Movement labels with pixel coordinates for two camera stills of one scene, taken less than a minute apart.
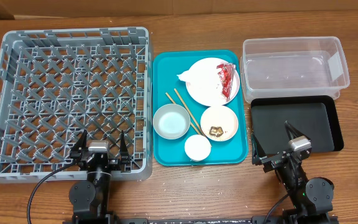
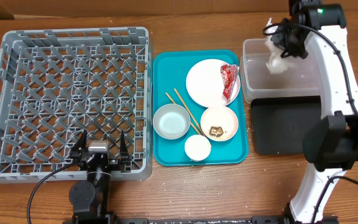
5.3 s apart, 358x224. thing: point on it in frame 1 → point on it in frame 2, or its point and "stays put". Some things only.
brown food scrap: (217, 131) stays put
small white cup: (197, 147) stays put
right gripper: (278, 158) → (286, 38)
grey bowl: (171, 121) stays put
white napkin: (190, 75) → (276, 63)
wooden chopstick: (191, 122) stays put
